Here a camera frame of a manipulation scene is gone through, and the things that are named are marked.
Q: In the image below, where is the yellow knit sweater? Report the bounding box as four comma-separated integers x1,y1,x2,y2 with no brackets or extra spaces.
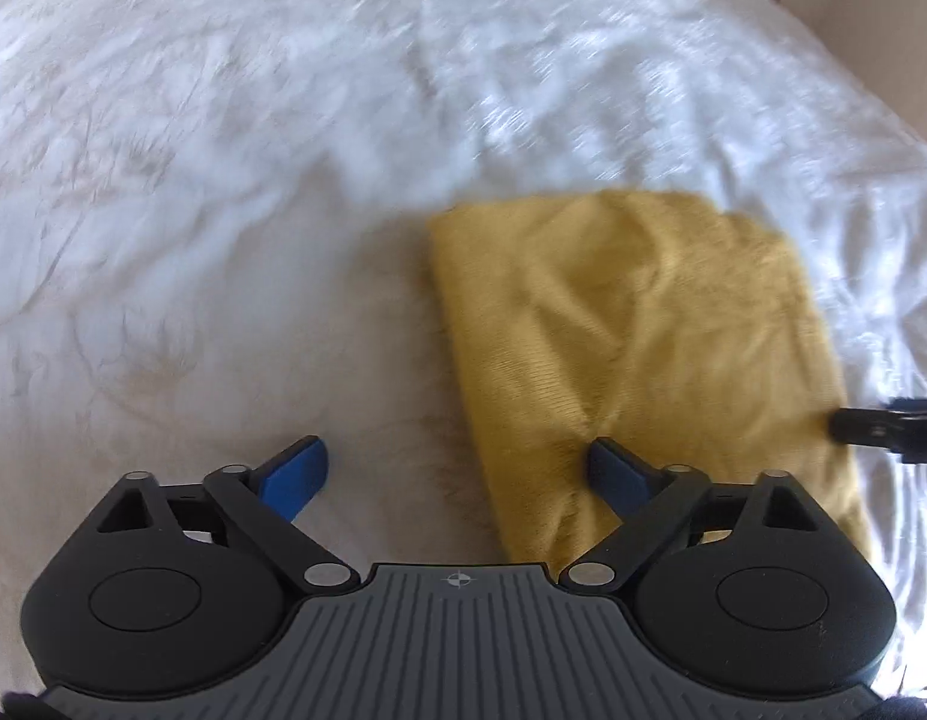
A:
431,190,870,571

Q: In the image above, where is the white embroidered bedspread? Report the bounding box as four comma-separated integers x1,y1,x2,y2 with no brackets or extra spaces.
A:
0,0,927,695

